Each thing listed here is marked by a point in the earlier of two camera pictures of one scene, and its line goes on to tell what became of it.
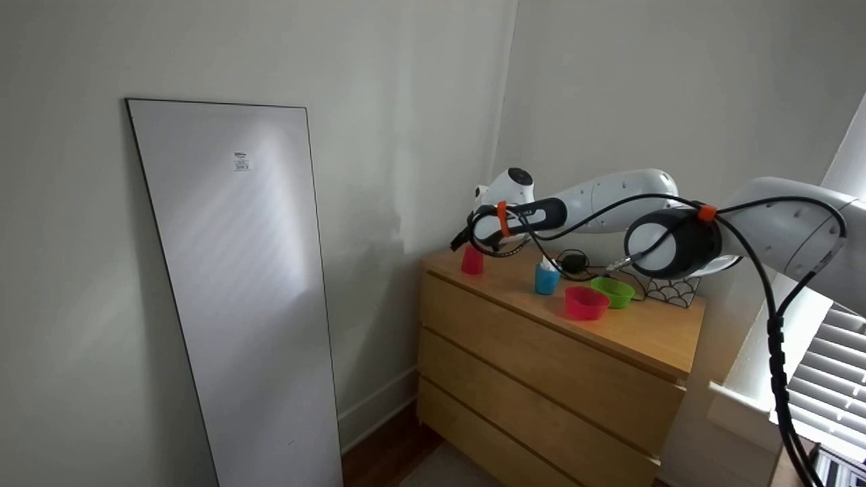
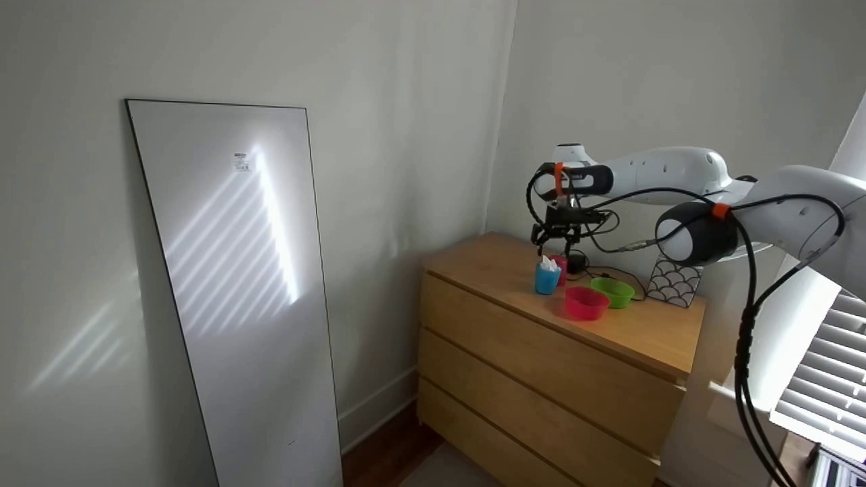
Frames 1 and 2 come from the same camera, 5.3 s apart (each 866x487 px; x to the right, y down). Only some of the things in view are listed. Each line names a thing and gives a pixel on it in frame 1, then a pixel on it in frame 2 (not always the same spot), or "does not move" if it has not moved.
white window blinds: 827,390 does not move
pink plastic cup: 473,260 → 562,260
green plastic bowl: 619,293 does not move
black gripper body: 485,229 → 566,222
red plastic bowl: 586,305 does not move
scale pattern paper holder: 676,290 does not move
